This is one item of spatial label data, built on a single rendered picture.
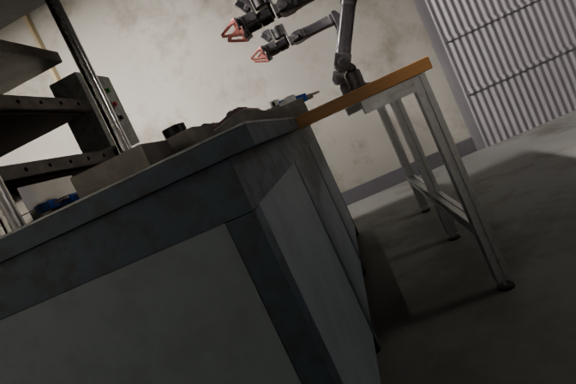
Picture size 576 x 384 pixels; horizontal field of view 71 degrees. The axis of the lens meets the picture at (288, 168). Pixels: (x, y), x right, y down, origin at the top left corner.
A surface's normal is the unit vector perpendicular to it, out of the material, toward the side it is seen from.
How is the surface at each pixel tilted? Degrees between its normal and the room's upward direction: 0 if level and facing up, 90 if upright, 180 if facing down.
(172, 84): 90
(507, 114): 90
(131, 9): 90
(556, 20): 90
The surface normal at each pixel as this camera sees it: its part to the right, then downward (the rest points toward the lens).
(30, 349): -0.11, 0.13
